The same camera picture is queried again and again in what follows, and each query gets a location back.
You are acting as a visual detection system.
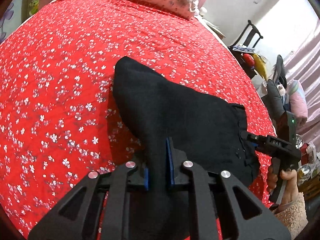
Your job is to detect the black pants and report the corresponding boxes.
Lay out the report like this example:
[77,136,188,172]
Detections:
[113,57,260,239]

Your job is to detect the beige fuzzy sleeve forearm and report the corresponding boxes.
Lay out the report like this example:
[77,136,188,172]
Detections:
[273,192,308,239]

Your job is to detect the right hand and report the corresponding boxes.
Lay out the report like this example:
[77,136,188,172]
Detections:
[266,166,301,207]

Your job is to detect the pile of clothes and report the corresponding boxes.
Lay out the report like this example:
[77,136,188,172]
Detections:
[262,55,308,129]

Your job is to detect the yellow red toys on chair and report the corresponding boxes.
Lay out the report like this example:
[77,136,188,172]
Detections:
[242,53,267,81]

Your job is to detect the pink curtain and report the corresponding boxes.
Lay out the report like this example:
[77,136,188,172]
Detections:
[284,22,319,150]

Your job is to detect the black wooden chair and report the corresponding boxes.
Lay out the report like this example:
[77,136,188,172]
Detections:
[228,20,263,79]

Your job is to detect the red floral bedspread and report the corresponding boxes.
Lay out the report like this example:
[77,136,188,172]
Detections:
[1,0,274,237]

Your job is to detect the purple flower wardrobe door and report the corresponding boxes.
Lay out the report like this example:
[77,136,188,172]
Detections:
[1,0,25,43]

